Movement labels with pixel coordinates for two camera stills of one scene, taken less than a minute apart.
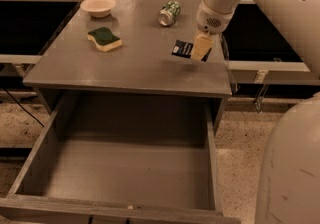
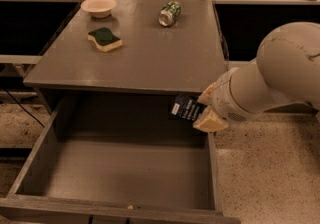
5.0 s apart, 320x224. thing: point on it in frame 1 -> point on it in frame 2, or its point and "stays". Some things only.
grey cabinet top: [124, 47] stays
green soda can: [169, 13] stays
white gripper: [210, 18] -> [222, 102]
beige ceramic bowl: [98, 6] stays
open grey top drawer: [121, 159] stays
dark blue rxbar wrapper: [185, 49] -> [185, 108]
